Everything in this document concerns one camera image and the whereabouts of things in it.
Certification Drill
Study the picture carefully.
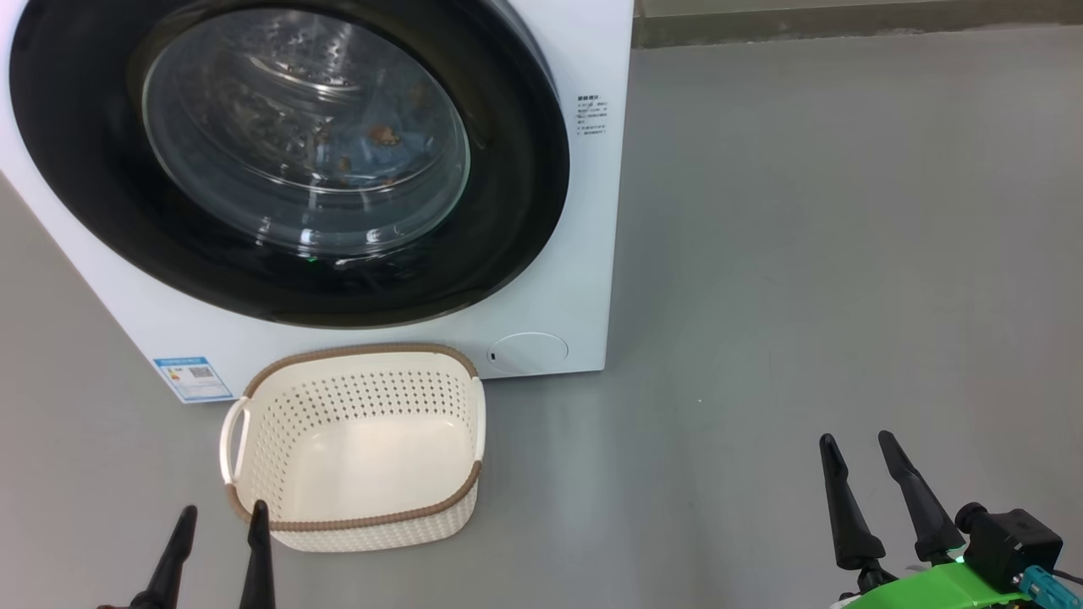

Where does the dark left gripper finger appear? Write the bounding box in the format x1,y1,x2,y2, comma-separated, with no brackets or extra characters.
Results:
239,499,278,609
130,504,199,609

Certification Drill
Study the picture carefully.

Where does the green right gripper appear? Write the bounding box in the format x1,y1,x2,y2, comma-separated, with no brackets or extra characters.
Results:
818,430,1047,609

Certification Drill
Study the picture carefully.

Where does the grey washing machine door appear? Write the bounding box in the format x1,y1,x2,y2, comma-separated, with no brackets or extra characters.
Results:
8,0,571,330

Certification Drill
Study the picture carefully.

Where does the blue bear print garment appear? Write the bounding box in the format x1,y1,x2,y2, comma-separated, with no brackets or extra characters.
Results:
317,118,425,189

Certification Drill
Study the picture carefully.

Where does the white front-load washing machine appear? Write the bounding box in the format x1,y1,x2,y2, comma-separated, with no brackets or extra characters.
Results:
0,0,636,406

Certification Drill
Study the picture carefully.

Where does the steel perforated washer drum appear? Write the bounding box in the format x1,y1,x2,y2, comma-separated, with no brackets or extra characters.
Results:
148,13,466,246

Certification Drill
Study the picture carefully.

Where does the cream perforated laundry basket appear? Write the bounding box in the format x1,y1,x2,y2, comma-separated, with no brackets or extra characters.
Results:
219,342,488,553

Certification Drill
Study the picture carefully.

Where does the blue energy label sticker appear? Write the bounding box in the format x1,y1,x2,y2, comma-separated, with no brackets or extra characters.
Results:
153,355,234,403

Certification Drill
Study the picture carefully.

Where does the round white filter cover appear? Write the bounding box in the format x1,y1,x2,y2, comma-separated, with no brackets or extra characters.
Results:
487,331,570,376

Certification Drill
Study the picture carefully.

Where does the teal cable connector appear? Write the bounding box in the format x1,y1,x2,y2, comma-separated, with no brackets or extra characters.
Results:
1019,566,1068,606

